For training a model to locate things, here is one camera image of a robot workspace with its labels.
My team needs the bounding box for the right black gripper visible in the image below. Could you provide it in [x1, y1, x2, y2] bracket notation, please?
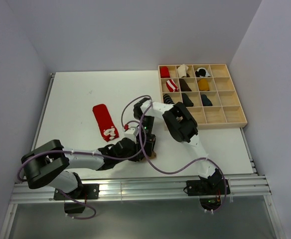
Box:
[134, 116, 156, 156]

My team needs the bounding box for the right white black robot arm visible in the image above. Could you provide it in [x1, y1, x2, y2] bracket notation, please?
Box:
[133, 97, 230, 195]

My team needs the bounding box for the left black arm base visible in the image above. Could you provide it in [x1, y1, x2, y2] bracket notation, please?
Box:
[53, 184, 100, 215]

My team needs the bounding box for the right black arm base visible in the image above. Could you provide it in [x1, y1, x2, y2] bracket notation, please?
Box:
[183, 178, 231, 212]

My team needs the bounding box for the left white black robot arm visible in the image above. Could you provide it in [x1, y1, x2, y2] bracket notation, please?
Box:
[20, 137, 144, 199]

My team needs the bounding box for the red patterned sock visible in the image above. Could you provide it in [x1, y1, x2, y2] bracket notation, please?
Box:
[92, 104, 119, 142]

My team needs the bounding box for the rolled black white ribbed sock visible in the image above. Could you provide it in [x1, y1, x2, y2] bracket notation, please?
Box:
[163, 94, 174, 105]

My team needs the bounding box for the rolled red white striped sock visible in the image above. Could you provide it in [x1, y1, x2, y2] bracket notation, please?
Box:
[166, 79, 179, 92]

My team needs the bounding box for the rolled dark brown sock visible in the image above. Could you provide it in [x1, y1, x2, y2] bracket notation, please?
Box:
[179, 78, 192, 92]

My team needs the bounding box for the rolled dark teal sock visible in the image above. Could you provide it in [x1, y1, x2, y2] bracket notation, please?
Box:
[201, 94, 213, 107]

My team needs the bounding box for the rolled cream sock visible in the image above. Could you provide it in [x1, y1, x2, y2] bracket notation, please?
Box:
[177, 64, 188, 78]

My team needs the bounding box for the rolled mustard yellow sock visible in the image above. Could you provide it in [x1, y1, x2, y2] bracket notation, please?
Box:
[197, 79, 210, 91]

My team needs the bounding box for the wooden compartment tray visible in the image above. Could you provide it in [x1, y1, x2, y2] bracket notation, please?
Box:
[158, 64, 247, 129]

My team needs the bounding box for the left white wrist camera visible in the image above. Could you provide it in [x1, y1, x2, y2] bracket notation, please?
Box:
[124, 124, 139, 142]

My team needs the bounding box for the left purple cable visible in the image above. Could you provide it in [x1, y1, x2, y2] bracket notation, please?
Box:
[18, 120, 146, 220]

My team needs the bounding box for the aluminium frame rail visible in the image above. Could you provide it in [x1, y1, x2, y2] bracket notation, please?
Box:
[9, 169, 271, 204]

